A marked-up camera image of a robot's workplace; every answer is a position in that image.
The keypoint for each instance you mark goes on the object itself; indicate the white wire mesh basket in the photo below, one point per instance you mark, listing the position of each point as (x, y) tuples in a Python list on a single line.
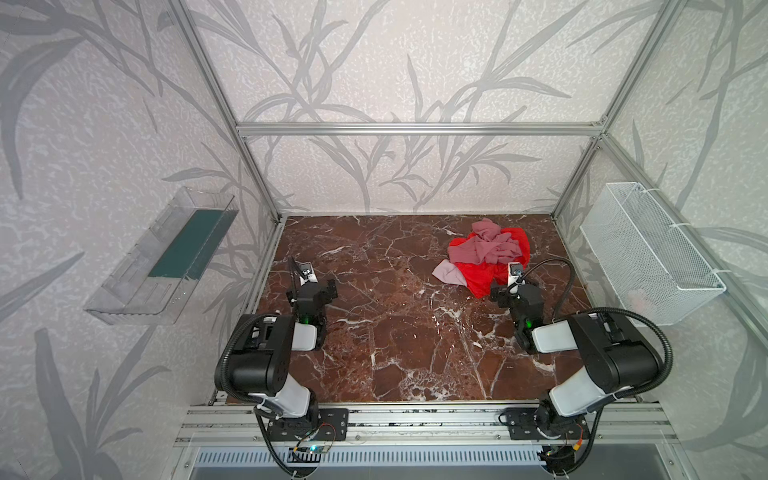
[(649, 261)]

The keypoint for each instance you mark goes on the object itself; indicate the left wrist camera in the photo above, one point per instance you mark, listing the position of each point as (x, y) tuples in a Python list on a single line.
[(306, 273)]

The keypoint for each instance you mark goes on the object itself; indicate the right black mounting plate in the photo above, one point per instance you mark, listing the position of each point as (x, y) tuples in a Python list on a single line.
[(541, 424)]

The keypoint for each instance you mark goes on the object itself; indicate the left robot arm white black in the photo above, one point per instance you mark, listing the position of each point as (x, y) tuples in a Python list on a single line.
[(254, 366)]

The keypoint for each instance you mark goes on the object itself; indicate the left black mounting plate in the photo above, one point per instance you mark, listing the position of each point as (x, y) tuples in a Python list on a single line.
[(325, 424)]

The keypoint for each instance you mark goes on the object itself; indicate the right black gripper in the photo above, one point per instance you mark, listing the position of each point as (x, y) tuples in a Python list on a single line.
[(510, 293)]

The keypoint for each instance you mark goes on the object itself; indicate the small circuit board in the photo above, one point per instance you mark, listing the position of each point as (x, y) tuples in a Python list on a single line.
[(312, 450)]

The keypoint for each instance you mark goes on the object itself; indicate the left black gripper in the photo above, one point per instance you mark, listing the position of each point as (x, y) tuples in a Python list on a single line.
[(306, 285)]

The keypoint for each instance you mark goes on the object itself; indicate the mauve pink cloth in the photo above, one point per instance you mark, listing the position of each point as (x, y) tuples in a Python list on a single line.
[(488, 243)]

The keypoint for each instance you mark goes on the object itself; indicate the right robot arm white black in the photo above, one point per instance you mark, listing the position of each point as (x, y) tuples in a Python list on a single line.
[(623, 354)]

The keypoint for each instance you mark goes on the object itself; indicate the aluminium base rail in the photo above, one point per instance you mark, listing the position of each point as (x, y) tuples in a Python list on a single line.
[(423, 423)]

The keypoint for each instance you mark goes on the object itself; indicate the black mounting plate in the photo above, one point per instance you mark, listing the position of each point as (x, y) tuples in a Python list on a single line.
[(325, 424), (541, 424)]

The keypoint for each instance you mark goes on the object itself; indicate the light pink cloth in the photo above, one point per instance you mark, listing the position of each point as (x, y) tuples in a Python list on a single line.
[(449, 273)]

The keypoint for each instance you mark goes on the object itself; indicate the red cloth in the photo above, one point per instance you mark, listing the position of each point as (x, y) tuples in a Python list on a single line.
[(480, 277)]

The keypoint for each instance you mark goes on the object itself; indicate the aluminium frame crossbar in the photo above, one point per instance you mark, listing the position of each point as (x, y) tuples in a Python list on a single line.
[(254, 129)]

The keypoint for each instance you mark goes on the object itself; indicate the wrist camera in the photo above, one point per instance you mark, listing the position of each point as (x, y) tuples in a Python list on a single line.
[(515, 271), (306, 273)]

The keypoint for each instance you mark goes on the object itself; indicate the clear plastic wall bin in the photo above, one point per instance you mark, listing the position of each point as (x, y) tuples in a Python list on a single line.
[(154, 281)]

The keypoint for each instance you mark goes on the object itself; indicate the green pad in bin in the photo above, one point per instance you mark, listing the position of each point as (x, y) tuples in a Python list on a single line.
[(191, 250)]

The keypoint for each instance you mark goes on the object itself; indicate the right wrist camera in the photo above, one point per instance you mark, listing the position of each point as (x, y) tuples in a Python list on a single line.
[(515, 271)]

